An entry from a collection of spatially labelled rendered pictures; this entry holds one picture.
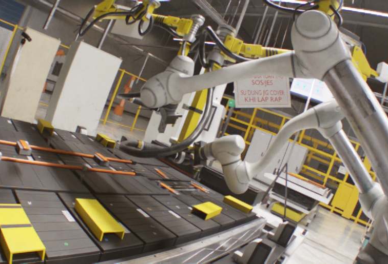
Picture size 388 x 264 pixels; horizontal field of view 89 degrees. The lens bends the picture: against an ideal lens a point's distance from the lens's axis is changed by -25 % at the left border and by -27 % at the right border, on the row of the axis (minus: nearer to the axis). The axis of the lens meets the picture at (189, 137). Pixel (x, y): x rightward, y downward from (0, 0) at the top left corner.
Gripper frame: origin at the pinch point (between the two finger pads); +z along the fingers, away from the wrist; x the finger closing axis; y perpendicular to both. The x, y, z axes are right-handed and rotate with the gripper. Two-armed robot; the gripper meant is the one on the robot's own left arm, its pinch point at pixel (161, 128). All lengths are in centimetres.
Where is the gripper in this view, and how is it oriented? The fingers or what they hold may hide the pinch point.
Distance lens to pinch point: 122.6
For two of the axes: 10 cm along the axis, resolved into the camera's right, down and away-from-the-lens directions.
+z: -3.0, 7.1, 6.3
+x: -3.1, -7.0, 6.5
